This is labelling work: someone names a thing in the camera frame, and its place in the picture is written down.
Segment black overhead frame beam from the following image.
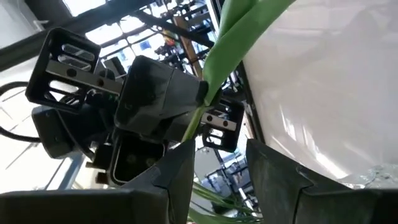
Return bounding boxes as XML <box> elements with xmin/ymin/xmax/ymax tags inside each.
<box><xmin>0</xmin><ymin>0</ymin><xmax>156</xmax><ymax>72</ymax></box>

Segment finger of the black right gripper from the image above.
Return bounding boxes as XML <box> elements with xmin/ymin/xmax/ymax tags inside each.
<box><xmin>114</xmin><ymin>55</ymin><xmax>210</xmax><ymax>138</ymax></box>
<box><xmin>206</xmin><ymin>88</ymin><xmax>224</xmax><ymax>108</ymax></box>

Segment tall clear cut-glass vase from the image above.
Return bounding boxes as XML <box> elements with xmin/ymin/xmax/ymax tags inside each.
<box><xmin>337</xmin><ymin>163</ymin><xmax>398</xmax><ymax>190</ymax></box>

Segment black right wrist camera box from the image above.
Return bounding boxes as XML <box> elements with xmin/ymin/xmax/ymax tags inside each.
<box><xmin>107</xmin><ymin>132</ymin><xmax>166</xmax><ymax>187</ymax></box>

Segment green stem foreground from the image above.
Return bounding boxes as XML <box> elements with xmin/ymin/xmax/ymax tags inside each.
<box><xmin>181</xmin><ymin>0</ymin><xmax>296</xmax><ymax>143</ymax></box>

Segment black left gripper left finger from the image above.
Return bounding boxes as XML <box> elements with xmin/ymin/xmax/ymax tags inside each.
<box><xmin>0</xmin><ymin>139</ymin><xmax>197</xmax><ymax>224</ymax></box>

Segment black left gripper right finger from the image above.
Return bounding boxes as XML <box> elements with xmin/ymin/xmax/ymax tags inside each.
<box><xmin>246</xmin><ymin>138</ymin><xmax>398</xmax><ymax>224</ymax></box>

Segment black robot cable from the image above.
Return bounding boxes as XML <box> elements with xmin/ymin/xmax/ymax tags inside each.
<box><xmin>0</xmin><ymin>81</ymin><xmax>43</xmax><ymax>143</ymax></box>

